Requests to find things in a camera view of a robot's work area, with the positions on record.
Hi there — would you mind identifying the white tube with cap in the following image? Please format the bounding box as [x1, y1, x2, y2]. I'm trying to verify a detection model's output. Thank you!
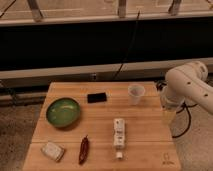
[113, 118, 125, 160]

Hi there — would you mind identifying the black floor cable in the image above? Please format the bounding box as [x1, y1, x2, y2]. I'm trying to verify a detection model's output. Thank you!
[156, 79, 199, 139]

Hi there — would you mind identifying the green ceramic bowl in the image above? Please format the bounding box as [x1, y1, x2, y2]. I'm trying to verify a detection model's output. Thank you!
[46, 97, 81, 128]

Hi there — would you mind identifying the black hanging cable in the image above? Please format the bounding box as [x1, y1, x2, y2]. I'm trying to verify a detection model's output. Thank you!
[111, 9, 141, 81]

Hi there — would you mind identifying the wooden cutting board table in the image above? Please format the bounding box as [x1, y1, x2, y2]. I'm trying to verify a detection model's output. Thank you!
[23, 82, 181, 171]

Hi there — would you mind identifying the red chili pepper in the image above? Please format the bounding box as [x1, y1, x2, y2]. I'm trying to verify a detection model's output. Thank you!
[79, 136, 89, 165]

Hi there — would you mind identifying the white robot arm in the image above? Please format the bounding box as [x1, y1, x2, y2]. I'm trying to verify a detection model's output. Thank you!
[160, 61, 213, 125]

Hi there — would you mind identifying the black rectangular sponge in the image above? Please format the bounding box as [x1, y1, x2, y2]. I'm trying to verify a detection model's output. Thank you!
[87, 93, 107, 103]

